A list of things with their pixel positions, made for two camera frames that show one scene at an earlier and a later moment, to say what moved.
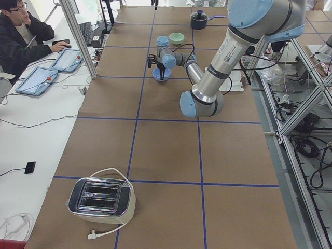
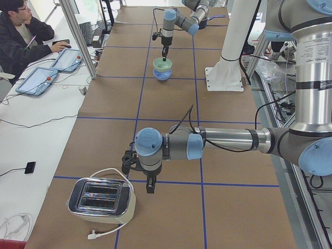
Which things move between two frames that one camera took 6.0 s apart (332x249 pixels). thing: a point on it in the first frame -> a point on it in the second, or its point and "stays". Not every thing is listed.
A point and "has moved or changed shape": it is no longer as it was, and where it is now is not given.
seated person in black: [23, 38] stays
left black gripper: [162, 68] -> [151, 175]
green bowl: [177, 38] has moved or changed shape
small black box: [29, 167] stays
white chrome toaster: [105, 200] stays
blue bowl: [156, 74] stays
